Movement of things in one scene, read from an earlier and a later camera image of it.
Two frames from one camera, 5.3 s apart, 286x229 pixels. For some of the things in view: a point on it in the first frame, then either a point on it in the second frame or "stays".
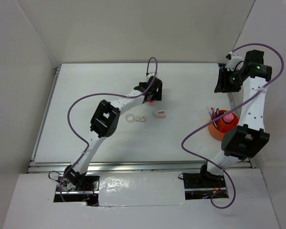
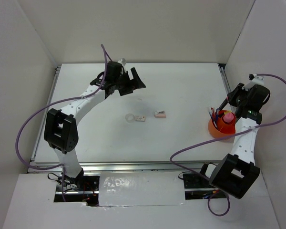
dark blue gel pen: x=213 y=112 stays
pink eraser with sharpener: x=160 y=114 stays
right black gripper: x=223 y=85 to x=234 y=94
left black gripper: x=158 y=95 to x=132 y=84
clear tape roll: x=129 y=118 stays
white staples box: x=140 y=118 stays
